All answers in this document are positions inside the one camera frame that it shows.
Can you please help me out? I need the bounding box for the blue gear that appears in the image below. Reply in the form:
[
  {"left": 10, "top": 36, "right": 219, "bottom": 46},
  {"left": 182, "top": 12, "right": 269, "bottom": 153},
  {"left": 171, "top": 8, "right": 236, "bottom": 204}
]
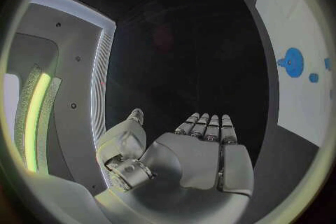
[{"left": 284, "top": 47, "right": 305, "bottom": 78}]

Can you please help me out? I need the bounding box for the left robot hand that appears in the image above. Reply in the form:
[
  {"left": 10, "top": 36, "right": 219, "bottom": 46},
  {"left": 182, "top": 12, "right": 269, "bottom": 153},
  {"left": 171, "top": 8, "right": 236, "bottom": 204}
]
[{"left": 94, "top": 108, "right": 255, "bottom": 224}]

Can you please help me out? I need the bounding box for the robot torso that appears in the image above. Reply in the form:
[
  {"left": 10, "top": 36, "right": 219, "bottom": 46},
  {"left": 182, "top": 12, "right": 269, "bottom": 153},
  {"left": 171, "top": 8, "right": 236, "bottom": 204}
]
[{"left": 1, "top": 0, "right": 117, "bottom": 194}]

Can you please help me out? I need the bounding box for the white task board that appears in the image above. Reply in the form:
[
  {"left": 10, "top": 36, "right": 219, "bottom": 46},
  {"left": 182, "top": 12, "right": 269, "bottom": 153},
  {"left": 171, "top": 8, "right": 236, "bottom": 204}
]
[{"left": 255, "top": 0, "right": 333, "bottom": 147}]

